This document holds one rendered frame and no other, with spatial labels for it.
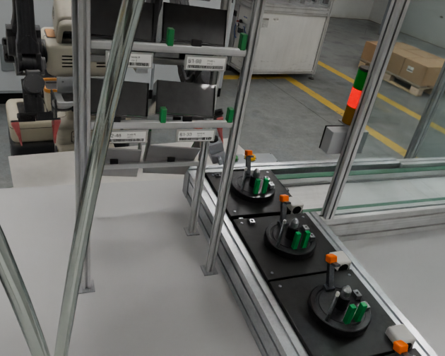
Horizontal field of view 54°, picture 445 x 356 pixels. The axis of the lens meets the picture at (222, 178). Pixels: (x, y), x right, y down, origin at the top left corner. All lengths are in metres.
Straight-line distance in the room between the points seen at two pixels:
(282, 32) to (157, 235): 4.53
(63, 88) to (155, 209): 0.61
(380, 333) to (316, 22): 5.09
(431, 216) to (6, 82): 3.49
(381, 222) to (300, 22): 4.43
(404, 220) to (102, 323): 1.02
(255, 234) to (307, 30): 4.78
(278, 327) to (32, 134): 1.49
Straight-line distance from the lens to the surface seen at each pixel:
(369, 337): 1.06
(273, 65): 5.70
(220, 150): 1.31
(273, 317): 1.02
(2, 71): 4.17
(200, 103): 0.99
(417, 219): 1.64
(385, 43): 1.17
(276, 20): 5.53
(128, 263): 1.23
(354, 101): 1.23
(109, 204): 1.44
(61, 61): 1.74
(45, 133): 2.14
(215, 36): 0.94
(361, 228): 1.49
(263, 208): 1.32
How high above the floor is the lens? 1.70
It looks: 31 degrees down
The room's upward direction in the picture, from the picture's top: 10 degrees clockwise
